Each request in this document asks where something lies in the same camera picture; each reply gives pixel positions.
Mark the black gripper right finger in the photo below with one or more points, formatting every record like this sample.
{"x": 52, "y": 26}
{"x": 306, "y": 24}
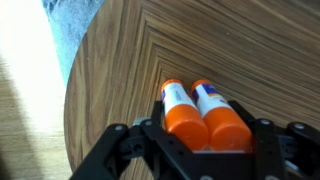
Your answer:
{"x": 286, "y": 150}

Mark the dark wooden side table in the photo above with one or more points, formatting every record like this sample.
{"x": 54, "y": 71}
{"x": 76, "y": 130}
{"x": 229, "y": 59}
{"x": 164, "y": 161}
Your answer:
{"x": 233, "y": 50}

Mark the orange capped glue stick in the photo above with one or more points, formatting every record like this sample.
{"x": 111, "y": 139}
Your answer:
{"x": 181, "y": 116}
{"x": 216, "y": 113}

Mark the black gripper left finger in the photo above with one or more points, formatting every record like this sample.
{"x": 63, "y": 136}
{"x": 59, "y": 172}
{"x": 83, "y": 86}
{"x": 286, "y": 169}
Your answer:
{"x": 133, "y": 150}

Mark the grey sofa bed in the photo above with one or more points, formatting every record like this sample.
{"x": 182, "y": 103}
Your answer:
{"x": 66, "y": 20}

